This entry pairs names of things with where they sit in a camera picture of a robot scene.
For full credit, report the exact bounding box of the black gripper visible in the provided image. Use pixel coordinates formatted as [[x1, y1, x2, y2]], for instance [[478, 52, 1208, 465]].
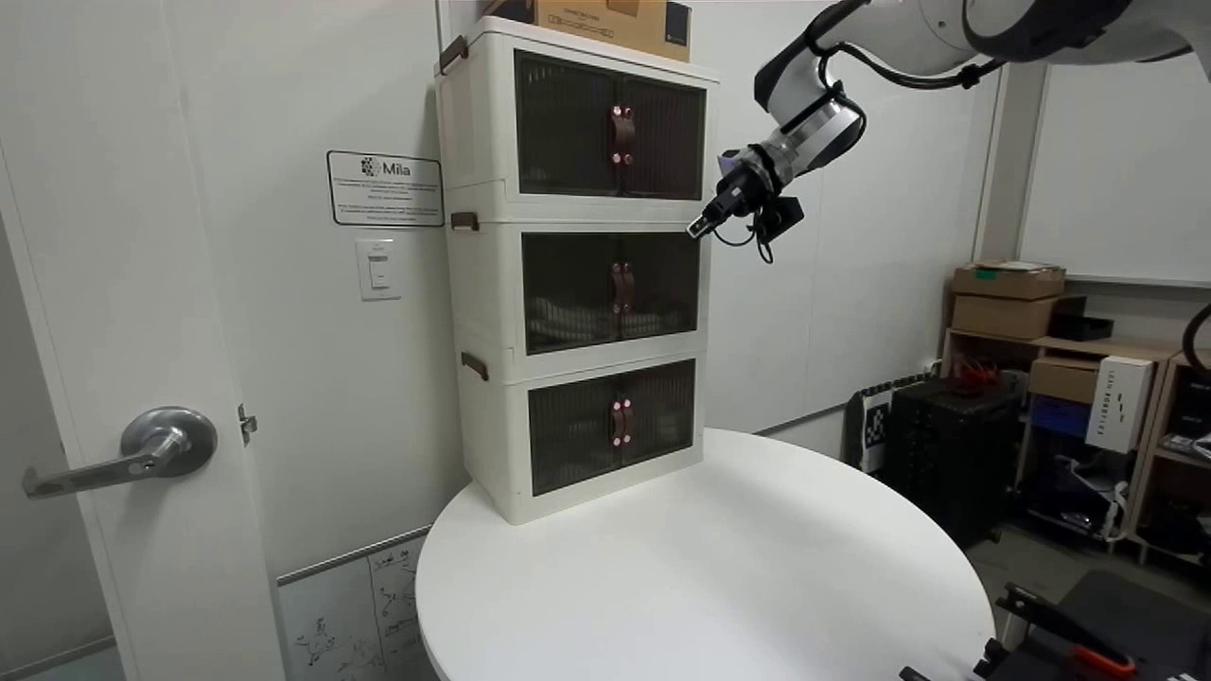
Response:
[[683, 143, 803, 241]]

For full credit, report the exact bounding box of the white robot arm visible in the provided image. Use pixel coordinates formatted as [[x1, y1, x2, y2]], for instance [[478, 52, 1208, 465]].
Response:
[[688, 0, 1211, 241]]

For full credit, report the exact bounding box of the white three-tier cabinet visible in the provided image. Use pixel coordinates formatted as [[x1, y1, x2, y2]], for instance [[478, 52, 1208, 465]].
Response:
[[433, 18, 715, 521]]

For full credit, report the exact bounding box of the cardboard box on cabinet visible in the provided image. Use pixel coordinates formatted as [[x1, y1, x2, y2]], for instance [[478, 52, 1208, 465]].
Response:
[[481, 0, 691, 61]]

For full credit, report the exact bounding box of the cardboard box on shelf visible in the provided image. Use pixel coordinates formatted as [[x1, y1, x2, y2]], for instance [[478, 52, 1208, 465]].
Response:
[[946, 265, 1068, 341]]

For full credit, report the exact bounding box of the black crate stack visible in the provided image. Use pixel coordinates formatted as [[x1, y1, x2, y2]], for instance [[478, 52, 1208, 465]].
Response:
[[876, 383, 1023, 547]]

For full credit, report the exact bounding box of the white product box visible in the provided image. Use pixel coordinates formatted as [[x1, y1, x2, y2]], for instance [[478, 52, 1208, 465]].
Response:
[[1087, 354, 1155, 454]]

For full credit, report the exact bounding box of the wooden storage shelf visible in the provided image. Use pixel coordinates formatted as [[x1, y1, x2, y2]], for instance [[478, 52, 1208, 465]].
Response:
[[941, 329, 1208, 566]]

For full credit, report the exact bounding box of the white door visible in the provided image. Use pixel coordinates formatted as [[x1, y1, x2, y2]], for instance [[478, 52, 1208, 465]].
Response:
[[0, 0, 283, 681]]

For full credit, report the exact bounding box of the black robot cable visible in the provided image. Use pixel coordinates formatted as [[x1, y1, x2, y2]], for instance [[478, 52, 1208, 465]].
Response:
[[808, 34, 1012, 95]]

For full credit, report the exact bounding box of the white wall sign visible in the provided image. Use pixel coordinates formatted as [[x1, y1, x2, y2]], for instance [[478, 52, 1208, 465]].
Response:
[[324, 150, 444, 228]]

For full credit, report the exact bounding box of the white light switch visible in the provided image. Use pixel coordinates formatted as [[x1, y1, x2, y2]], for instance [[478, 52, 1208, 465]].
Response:
[[360, 240, 399, 301]]

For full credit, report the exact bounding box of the silver door lever handle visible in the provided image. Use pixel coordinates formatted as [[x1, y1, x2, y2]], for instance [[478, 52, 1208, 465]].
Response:
[[23, 406, 218, 498]]

